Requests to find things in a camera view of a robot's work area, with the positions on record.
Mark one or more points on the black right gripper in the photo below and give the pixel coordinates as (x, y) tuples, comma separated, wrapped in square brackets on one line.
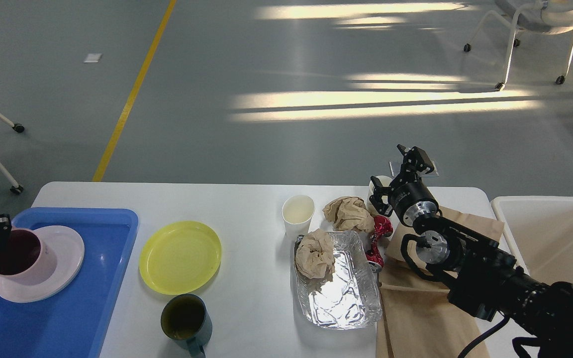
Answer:
[(410, 197)]

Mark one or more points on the pink mug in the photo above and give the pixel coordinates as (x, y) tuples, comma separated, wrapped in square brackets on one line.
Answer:
[(26, 259)]

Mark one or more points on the yellow round plate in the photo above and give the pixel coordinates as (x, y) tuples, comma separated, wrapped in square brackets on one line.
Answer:
[(180, 258)]

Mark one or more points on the dark green mug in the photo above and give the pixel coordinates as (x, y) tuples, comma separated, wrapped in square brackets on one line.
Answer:
[(187, 323)]

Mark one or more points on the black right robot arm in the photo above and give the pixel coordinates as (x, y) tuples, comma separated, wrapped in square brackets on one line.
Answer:
[(481, 278)]

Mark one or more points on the crumpled brown paper ball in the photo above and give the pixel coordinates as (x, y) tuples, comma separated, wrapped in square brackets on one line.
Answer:
[(349, 213)]

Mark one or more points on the white round plate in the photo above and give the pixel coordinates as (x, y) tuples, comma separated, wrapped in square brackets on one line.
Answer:
[(69, 250)]

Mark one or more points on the crumpled brown paper in tray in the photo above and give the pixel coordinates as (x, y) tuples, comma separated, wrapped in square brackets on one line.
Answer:
[(314, 257)]

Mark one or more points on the blue plastic tray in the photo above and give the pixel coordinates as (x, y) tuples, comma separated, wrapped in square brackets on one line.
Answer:
[(73, 322)]

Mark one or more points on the aluminium foil tray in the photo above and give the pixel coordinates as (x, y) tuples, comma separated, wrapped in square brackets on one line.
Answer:
[(346, 298)]

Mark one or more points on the brown paper bag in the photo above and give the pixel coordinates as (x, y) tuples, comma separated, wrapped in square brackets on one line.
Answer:
[(417, 321)]

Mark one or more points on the white plastic bin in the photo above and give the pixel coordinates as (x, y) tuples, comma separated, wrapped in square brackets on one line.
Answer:
[(539, 233)]

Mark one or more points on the white chair on casters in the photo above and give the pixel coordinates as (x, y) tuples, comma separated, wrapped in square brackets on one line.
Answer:
[(546, 17)]

